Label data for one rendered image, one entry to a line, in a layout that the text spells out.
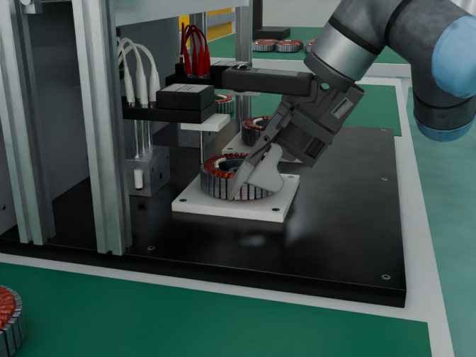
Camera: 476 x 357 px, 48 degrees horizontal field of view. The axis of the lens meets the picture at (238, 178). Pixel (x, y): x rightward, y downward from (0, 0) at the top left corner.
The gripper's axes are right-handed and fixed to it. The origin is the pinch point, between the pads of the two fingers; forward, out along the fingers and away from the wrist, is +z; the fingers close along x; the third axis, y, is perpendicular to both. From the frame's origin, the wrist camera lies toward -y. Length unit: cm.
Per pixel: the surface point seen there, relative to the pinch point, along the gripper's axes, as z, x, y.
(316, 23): 39, 532, -32
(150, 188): 7.2, -3.8, -9.3
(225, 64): -6.5, 22.3, -13.3
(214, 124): -5.9, -3.0, -6.5
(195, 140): 8.0, 20.4, -10.7
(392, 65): -8, 157, 24
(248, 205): -0.3, -6.0, 3.2
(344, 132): -4.3, 38.6, 12.1
